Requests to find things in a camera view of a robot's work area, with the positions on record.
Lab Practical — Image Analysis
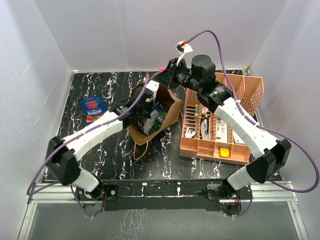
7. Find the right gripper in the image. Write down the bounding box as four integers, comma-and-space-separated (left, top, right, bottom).
154, 58, 203, 93

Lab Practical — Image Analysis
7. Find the blue white snack pack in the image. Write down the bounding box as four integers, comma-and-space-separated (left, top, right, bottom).
142, 105, 163, 136

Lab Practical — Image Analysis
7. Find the brown paper bag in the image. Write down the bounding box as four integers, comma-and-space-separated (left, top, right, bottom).
128, 72, 182, 161

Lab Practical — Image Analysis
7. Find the blue Burts chips bag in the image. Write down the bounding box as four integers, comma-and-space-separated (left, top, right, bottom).
78, 94, 107, 126

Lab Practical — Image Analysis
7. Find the pink plastic desk organizer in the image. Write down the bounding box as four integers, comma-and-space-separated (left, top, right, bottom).
179, 73, 264, 165

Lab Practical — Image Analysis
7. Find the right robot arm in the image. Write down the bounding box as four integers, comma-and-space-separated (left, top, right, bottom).
154, 54, 292, 199

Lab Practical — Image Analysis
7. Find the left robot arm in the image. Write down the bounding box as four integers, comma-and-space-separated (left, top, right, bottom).
46, 80, 160, 200

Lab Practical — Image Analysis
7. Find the green snack packet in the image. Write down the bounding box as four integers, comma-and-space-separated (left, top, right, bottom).
151, 111, 168, 132

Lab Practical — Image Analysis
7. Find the yellow sticky note pad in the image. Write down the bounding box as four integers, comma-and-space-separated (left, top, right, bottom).
219, 146, 230, 158

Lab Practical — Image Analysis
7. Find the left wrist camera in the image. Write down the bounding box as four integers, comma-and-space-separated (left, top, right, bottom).
146, 79, 160, 100

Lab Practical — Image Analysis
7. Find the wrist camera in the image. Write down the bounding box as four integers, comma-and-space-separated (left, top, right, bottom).
175, 40, 193, 66
146, 79, 160, 100

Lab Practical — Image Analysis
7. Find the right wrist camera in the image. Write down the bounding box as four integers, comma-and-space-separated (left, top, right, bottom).
175, 40, 193, 66

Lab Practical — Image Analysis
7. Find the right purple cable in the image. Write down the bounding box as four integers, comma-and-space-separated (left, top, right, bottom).
187, 29, 320, 218

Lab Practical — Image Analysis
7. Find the purple cable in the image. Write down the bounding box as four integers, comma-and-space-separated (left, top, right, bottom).
187, 29, 320, 218
26, 72, 151, 218

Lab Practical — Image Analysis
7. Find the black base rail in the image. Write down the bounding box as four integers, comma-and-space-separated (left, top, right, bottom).
99, 178, 253, 213

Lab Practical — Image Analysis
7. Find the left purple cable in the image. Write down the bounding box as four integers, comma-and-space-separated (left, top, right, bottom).
26, 72, 151, 218

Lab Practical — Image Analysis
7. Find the aluminium frame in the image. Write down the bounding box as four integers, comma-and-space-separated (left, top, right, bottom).
18, 182, 308, 240

